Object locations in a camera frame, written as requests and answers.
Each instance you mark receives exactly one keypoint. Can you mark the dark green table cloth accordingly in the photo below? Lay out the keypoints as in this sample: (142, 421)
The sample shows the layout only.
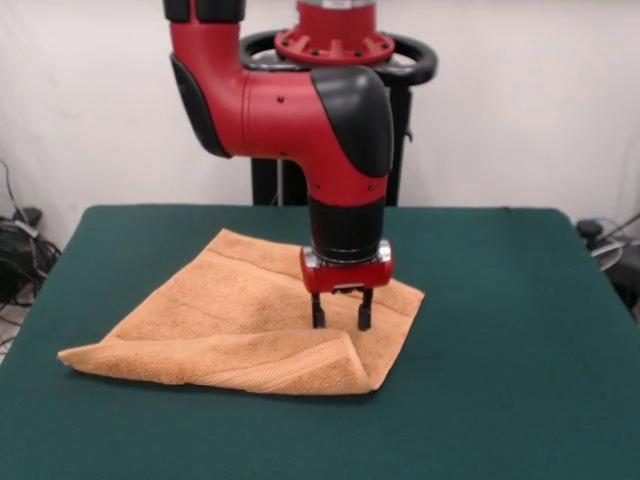
(500, 350)

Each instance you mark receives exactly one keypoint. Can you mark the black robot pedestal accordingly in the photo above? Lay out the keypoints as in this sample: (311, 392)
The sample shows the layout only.
(402, 150)

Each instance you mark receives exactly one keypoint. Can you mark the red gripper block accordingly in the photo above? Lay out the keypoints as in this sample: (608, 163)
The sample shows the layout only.
(350, 275)

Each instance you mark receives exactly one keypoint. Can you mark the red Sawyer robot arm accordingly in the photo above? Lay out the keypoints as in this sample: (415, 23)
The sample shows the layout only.
(280, 115)

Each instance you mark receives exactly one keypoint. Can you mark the orange terry towel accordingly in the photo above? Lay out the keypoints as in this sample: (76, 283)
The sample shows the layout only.
(225, 310)

